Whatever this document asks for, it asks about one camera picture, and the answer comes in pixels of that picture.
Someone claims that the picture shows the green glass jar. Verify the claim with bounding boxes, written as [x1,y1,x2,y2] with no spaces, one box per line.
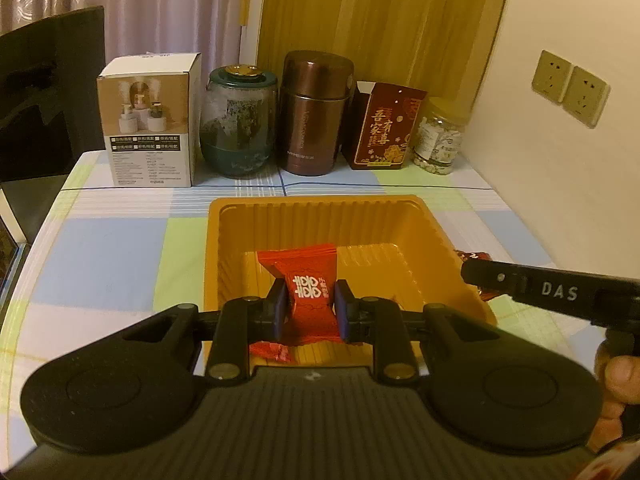
[199,64,279,179]

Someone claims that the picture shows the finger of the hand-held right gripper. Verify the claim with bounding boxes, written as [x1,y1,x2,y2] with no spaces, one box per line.
[460,258,528,307]

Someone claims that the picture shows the black flat screen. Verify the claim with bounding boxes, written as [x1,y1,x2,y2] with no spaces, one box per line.
[0,5,106,184]

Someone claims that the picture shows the large red candy packet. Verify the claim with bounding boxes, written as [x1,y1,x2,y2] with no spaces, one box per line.
[249,243,347,364]

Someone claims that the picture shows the beige wall socket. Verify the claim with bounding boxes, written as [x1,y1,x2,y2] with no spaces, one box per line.
[562,64,611,129]
[531,49,574,104]

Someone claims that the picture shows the wooden wall panel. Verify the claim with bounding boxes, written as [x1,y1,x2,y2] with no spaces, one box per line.
[255,0,517,111]

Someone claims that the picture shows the pink curtain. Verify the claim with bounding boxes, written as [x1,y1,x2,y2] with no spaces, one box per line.
[0,0,268,92]

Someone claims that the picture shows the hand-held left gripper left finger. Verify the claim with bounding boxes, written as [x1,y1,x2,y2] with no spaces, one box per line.
[120,279,289,386]

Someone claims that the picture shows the white cardboard box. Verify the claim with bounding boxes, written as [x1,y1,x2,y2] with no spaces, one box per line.
[96,52,204,189]

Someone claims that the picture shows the clear jar with yellow lid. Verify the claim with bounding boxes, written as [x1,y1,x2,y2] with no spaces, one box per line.
[412,97,474,176]

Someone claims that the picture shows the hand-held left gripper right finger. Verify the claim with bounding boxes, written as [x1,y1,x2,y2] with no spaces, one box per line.
[334,279,501,386]

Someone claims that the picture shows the red gift box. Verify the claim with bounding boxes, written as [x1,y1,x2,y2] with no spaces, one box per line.
[342,80,429,171]

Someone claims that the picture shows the small red-brown candy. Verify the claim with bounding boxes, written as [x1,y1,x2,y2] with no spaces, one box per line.
[452,248,507,304]

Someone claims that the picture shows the brown metal canister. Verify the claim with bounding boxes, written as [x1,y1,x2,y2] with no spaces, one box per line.
[277,50,355,177]

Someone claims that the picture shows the orange plastic tray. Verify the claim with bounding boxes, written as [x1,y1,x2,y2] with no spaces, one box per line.
[202,194,498,377]

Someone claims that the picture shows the person's right hand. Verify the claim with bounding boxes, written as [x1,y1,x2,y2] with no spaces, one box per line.
[590,355,640,453]

